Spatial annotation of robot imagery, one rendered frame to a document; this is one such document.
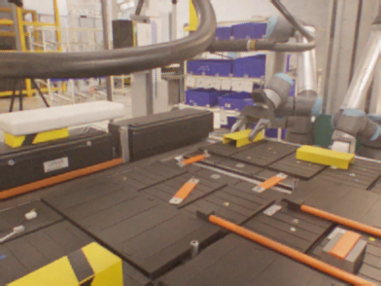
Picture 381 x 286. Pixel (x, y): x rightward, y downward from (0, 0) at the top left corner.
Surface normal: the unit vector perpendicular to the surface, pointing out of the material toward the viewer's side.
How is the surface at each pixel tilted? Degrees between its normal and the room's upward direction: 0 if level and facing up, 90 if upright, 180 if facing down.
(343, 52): 90
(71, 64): 82
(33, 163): 90
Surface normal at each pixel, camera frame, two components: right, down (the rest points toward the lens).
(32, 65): 0.01, 0.13
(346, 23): -0.69, 0.20
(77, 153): 0.73, 0.18
